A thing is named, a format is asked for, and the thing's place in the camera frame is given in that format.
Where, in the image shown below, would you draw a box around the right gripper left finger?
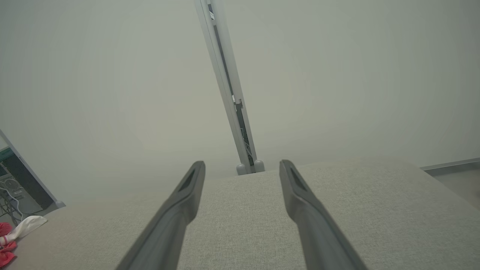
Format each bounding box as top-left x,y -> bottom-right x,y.
115,161 -> 206,270

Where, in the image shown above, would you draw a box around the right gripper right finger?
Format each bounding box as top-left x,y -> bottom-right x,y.
279,160 -> 368,270

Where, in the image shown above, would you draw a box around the grey partition base rail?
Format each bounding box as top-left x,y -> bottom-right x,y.
420,158 -> 480,177

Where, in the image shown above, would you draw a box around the tangled floor cables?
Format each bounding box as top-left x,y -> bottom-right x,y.
0,180 -> 24,226

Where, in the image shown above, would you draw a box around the grey double partition post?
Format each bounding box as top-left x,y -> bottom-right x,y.
194,0 -> 265,176

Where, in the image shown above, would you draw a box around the red and white jersey shirt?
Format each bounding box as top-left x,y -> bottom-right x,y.
0,215 -> 48,269

